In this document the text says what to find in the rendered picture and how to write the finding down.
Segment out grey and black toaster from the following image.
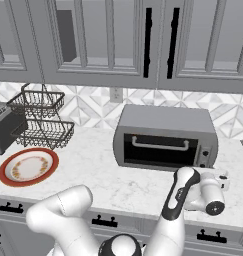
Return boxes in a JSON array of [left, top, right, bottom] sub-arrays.
[[0, 101, 28, 156]]

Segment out grey drawer front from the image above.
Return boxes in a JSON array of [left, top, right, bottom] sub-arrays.
[[183, 222, 243, 250], [0, 195, 36, 222], [82, 209, 162, 238]]

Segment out grey wall cupboard door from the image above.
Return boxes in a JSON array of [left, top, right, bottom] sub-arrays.
[[158, 0, 243, 95], [0, 0, 45, 83], [26, 0, 165, 90]]

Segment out dark two-tier wire basket stand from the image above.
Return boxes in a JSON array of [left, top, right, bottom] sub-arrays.
[[6, 82, 76, 151]]

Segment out grey base cupboard door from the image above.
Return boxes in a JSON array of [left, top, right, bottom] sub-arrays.
[[0, 218, 59, 256]]

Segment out grey toaster oven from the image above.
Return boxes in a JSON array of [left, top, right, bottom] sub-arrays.
[[112, 103, 220, 172]]

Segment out white wall socket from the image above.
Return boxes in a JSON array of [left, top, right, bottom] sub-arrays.
[[109, 86, 124, 104]]

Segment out black cupboard door handle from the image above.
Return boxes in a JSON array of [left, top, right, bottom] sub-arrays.
[[142, 7, 154, 79], [166, 7, 181, 80]]

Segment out red-rimmed white plate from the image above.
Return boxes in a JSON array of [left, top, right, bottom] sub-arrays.
[[0, 147, 60, 188]]

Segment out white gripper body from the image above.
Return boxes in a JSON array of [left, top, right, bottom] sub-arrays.
[[200, 167, 231, 180]]

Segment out black glass toaster oven door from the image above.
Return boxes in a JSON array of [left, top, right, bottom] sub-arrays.
[[123, 133, 199, 168]]

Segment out black drawer handle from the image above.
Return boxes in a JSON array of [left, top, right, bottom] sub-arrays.
[[91, 214, 119, 229], [196, 228, 228, 244], [0, 202, 25, 215]]

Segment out grey toaster oven door handle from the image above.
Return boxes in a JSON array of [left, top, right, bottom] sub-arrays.
[[131, 135, 190, 152]]

